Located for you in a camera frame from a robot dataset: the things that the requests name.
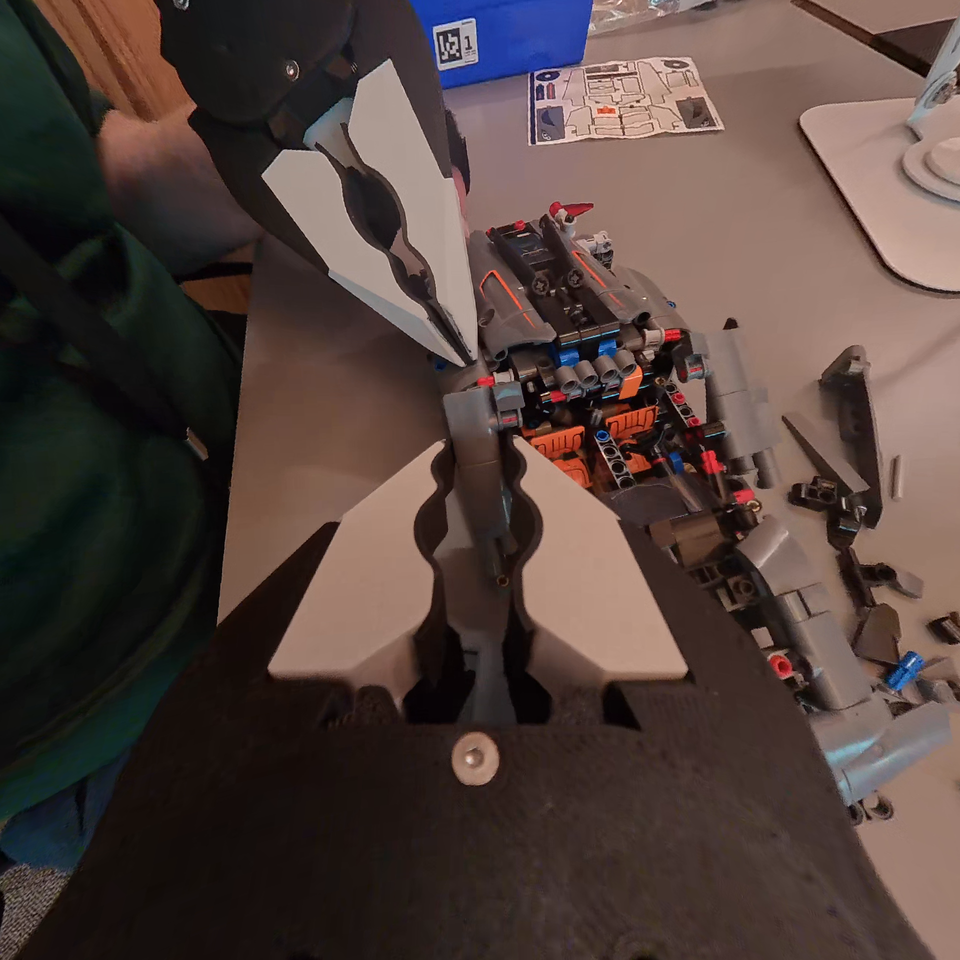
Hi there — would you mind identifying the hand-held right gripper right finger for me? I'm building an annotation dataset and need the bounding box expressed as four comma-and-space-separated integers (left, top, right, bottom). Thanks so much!
510, 435, 690, 693

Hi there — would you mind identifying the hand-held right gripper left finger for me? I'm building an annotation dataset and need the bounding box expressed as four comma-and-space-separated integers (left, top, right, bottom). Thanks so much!
267, 438, 457, 695

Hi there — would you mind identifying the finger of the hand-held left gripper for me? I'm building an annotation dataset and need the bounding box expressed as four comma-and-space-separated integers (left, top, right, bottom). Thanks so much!
262, 147, 471, 367
302, 58, 480, 367

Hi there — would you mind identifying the grey lego car model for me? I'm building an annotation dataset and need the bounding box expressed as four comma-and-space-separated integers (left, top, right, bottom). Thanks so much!
431, 198, 960, 826

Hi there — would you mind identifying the person's left forearm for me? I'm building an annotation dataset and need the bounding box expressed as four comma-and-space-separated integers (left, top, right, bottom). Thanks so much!
97, 108, 265, 265

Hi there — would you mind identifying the lego sticker sheet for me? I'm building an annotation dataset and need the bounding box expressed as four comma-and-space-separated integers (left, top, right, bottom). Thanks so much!
528, 56, 726, 147

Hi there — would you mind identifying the pile of small lego pieces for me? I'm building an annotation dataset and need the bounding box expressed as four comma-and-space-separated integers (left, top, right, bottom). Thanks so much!
787, 476, 960, 706

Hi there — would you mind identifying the dark grey lego panel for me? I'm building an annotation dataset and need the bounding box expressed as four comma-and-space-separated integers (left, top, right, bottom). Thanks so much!
782, 345, 885, 531

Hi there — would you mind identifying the blue plastic bin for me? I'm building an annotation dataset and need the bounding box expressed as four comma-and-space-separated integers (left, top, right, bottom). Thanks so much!
431, 0, 594, 73

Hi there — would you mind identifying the clear plastic bag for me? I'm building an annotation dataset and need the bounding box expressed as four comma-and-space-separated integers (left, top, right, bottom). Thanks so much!
588, 0, 723, 39

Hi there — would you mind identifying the white stand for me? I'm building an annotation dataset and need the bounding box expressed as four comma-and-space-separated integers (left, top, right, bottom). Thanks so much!
798, 15, 960, 294

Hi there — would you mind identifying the wooden post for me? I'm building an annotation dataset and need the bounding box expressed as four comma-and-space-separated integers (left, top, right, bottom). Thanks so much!
33, 0, 192, 125

